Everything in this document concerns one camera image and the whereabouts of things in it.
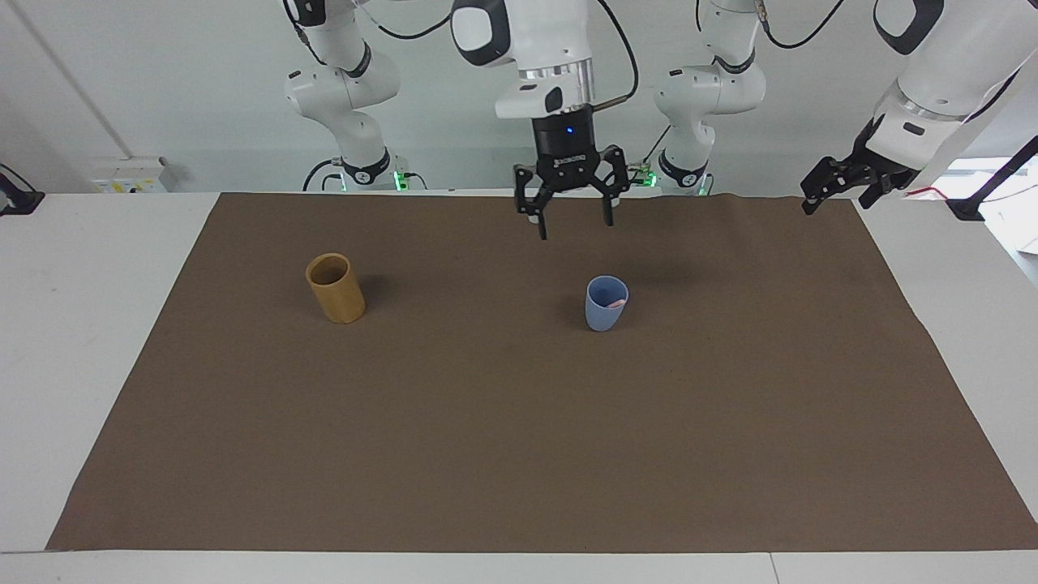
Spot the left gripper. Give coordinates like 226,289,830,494
800,116,922,217

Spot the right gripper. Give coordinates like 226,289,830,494
513,114,631,243

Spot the blue cup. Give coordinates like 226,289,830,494
584,275,631,333

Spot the tan bamboo cup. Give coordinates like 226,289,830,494
305,252,367,325

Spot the black stand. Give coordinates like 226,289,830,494
0,162,46,217
946,134,1038,222

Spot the black cable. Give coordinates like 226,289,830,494
588,0,641,111
355,0,453,41
302,157,346,194
757,0,847,50
640,124,674,189

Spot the white wall socket box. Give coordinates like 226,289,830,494
88,157,169,195

